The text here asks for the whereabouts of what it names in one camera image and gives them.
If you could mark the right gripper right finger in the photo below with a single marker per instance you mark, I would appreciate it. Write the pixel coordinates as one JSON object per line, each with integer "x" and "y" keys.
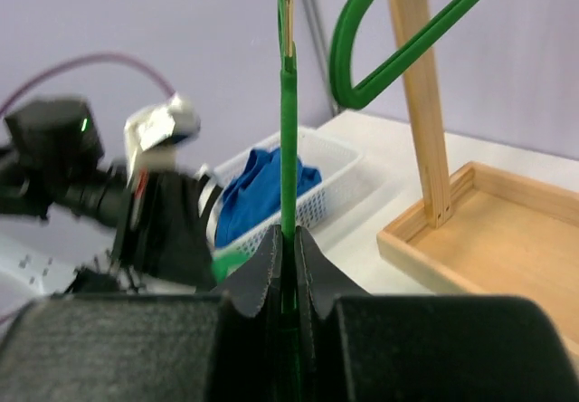
{"x": 320, "y": 286}

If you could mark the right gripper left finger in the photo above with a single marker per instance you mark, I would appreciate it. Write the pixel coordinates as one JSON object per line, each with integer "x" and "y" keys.
{"x": 248, "y": 328}

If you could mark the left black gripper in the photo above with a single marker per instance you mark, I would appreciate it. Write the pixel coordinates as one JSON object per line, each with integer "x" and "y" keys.
{"x": 161, "y": 232}

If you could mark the green tank top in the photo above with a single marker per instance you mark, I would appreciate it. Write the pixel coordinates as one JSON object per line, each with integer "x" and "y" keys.
{"x": 226, "y": 263}

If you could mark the blue tank top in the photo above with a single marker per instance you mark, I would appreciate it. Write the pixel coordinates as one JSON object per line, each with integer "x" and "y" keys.
{"x": 250, "y": 198}

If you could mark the green hanger of green top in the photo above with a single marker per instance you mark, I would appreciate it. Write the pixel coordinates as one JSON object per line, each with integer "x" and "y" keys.
{"x": 288, "y": 189}

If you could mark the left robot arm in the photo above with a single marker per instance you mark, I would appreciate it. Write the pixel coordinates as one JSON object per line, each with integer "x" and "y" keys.
{"x": 53, "y": 159}

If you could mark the empty green hanger front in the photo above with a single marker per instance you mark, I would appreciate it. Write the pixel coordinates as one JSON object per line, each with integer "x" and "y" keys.
{"x": 375, "y": 41}

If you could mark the white plastic basket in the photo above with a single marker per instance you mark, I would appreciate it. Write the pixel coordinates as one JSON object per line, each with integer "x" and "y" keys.
{"x": 336, "y": 161}

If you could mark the wooden clothes rack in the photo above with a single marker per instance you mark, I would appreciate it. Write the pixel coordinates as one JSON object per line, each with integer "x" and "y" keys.
{"x": 482, "y": 229}

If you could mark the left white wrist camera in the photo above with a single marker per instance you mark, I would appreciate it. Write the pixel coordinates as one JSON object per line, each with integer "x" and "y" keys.
{"x": 152, "y": 134}

